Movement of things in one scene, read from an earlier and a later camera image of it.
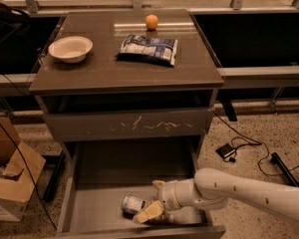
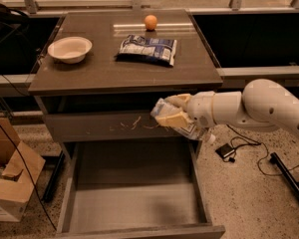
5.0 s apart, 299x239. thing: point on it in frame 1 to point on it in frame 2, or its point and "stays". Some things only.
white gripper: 167,195 to 201,109
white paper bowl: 71,49 stays
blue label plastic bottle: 131,204 to 163,108
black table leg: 275,158 stays
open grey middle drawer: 96,176 stays
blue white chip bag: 137,48 stays
